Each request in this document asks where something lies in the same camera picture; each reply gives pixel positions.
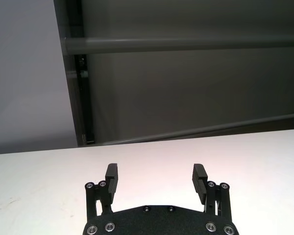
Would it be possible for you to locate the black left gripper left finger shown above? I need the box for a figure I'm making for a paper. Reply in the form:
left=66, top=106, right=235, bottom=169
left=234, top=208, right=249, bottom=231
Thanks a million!
left=85, top=163, right=120, bottom=222

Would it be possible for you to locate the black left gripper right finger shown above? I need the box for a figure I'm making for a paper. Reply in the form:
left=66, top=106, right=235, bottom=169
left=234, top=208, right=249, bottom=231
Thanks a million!
left=192, top=163, right=233, bottom=222

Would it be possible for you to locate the dark vertical frame post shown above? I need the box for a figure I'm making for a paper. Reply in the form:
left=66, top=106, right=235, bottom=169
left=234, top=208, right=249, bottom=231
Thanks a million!
left=53, top=0, right=97, bottom=145

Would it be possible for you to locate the thick grey horizontal rail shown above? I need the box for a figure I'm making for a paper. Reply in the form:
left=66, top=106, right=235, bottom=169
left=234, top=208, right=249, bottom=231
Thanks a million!
left=64, top=35, right=294, bottom=56

